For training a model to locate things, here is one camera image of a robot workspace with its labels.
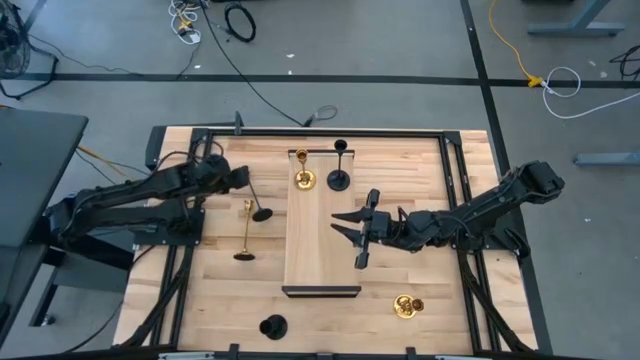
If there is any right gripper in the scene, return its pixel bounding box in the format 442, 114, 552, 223
331, 188, 401, 270

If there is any tall black candlestick holder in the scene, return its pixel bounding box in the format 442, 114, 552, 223
247, 179, 275, 224

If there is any medium black candlestick holder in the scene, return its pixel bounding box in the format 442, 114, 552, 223
326, 139, 351, 193

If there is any medium gold candlestick holder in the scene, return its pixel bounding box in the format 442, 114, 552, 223
293, 148, 317, 192

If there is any tall gold candlestick holder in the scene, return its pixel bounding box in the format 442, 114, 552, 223
232, 198, 257, 263

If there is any short gold candle holder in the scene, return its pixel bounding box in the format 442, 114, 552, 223
392, 293, 426, 320

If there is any short black candle holder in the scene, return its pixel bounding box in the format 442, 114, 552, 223
258, 314, 289, 342

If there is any black desk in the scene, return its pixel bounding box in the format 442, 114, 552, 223
0, 107, 90, 346

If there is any black floor fan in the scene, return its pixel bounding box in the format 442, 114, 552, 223
0, 0, 59, 100

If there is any grey metal bar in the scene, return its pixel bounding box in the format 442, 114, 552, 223
573, 151, 640, 167

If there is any grey desk leg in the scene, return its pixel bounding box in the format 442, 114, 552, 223
526, 0, 626, 38

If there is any black aluminium rig frame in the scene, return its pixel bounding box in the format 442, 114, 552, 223
112, 112, 554, 360

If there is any long black floor cable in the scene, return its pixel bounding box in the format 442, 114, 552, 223
198, 0, 339, 129

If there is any black coiled cable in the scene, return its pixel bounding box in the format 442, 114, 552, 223
223, 2, 258, 44

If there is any white cable bundle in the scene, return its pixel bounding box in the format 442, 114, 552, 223
168, 0, 203, 46

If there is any white floor cable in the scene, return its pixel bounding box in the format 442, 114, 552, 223
541, 66, 640, 121

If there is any yellow extension cable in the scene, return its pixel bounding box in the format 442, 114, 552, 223
488, 0, 545, 88

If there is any black cable tangle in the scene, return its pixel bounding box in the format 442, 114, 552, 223
608, 44, 640, 81

